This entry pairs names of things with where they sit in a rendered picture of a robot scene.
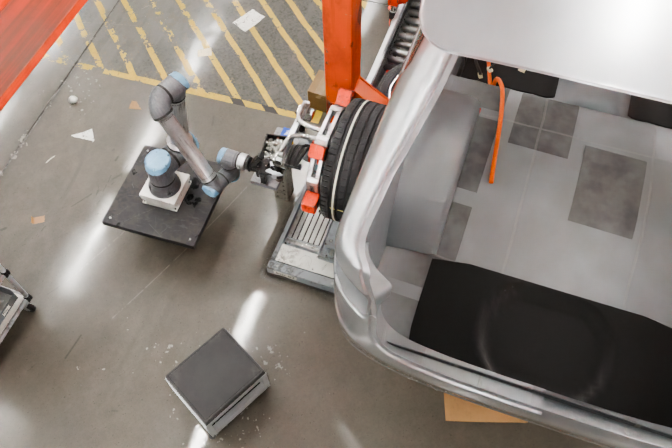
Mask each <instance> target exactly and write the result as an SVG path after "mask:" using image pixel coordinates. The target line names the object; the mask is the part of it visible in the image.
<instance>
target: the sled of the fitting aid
mask: <svg viewBox="0 0 672 448"><path fill-rule="evenodd" d="M333 223H334V220H331V222H330V225H329V227H328V229H327V232H326V234H325V237H324V239H323V241H322V244H321V246H320V249H319V251H318V259H320V260H323V261H327V262H330V263H334V254H335V250H333V249H330V248H327V247H325V242H326V239H327V237H328V235H329V232H330V230H331V227H332V225H333Z"/></svg>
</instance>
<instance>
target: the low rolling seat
mask: <svg viewBox="0 0 672 448"><path fill-rule="evenodd" d="M165 377H166V378H165V379H166V381H167V382H168V384H169V385H170V387H171V388H172V390H173V391H174V392H175V393H176V395H177V396H178V397H179V398H180V399H181V400H182V402H183V403H184V404H185V405H186V406H187V408H188V409H189V410H190V411H191V412H192V414H193V415H194V416H195V417H196V418H197V419H198V421H199V422H200V423H201V424H202V425H203V427H204V428H205V429H206V430H207V431H208V433H209V438H210V439H212V440H214V439H215V438H216V436H217V434H218V433H219V432H220V431H221V430H222V429H223V428H224V427H225V426H226V425H227V424H228V423H230V422H231V421H232V420H233V419H234V418H235V417H236V416H237V415H238V414H239V413H241V412H242V411H243V410H244V409H245V408H246V407H247V406H248V405H249V404H250V403H252V402H253V401H254V400H255V399H256V398H257V397H258V396H259V395H260V394H261V393H263V392H264V391H265V390H266V389H267V388H268V387H269V386H270V383H269V380H268V377H267V373H266V372H264V369H263V368H262V367H261V366H260V365H259V364H258V363H257V362H256V361H255V360H254V359H253V358H252V357H251V355H250V354H249V353H248V352H247V351H246V350H245V349H244V348H243V347H242V346H241V345H240V344H239V343H238V342H237V340H236V339H235V338H234V337H233V336H232V335H231V334H230V333H229V332H228V331H227V330H226V329H225V328H222V329H220V330H219V331H218V332H217V333H216V334H214V335H213V336H212V337H211V338H210V339H209V340H207V341H206V342H205V343H204V344H203V345H201V346H200V347H199V348H198V349H197V350H195V351H194V352H193V353H192V354H191V355H189V356H188V357H187V358H186V359H185V360H184V361H182V362H181V363H180V364H179V365H178V366H176V367H175V368H174V369H173V370H172V371H170V372H169V373H168V374H167V375H166V376H165Z"/></svg>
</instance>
